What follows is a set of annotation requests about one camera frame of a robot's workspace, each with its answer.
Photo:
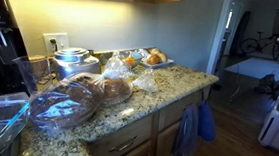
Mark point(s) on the grey cloth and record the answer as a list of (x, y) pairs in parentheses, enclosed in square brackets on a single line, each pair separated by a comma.
[(186, 132)]

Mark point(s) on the clear glass pitcher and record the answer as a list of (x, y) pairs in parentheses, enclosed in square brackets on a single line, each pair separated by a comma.
[(34, 73)]

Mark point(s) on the pale round fruit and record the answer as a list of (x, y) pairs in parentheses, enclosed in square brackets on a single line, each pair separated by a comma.
[(154, 51)]

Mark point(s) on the bicycle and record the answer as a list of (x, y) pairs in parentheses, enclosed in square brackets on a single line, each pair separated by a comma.
[(261, 44)]

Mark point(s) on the small bagged round bread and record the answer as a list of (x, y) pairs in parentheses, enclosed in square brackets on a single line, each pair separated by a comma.
[(116, 89)]

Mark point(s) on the blue cloth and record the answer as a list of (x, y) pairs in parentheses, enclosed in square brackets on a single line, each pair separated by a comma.
[(207, 121)]

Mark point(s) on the silver pot with lid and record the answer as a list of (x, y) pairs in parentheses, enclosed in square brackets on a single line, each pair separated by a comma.
[(75, 63)]

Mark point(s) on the wooden cabinet door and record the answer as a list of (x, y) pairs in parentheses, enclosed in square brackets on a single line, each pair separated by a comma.
[(167, 147)]

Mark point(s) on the narrow wooden drawer front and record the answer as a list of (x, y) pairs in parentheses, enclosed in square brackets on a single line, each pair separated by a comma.
[(177, 109)]

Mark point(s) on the orange round fruit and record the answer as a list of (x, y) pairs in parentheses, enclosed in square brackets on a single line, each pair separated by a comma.
[(154, 59)]

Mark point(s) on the white wall outlet plate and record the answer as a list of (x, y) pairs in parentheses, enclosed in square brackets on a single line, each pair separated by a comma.
[(60, 41)]

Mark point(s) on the white fruit tray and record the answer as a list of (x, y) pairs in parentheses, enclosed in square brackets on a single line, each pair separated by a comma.
[(167, 64)]

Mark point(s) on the yellow round fruit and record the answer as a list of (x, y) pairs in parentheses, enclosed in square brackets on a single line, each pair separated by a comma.
[(163, 57)]

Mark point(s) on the bagged bowl with orange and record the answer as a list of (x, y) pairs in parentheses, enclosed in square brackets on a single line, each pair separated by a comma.
[(131, 60)]

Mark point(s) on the empty clear plastic bag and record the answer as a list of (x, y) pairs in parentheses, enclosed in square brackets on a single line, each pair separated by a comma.
[(146, 82)]

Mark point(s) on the white floor mat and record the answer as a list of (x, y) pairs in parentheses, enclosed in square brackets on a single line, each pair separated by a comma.
[(259, 68)]

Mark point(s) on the wide wooden drawer front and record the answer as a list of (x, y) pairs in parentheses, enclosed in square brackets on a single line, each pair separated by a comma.
[(122, 142)]

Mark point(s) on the dark bag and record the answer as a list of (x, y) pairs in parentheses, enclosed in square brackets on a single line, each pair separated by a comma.
[(268, 84)]

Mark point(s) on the large bagged brown bread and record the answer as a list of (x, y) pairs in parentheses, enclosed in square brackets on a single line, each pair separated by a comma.
[(65, 102)]

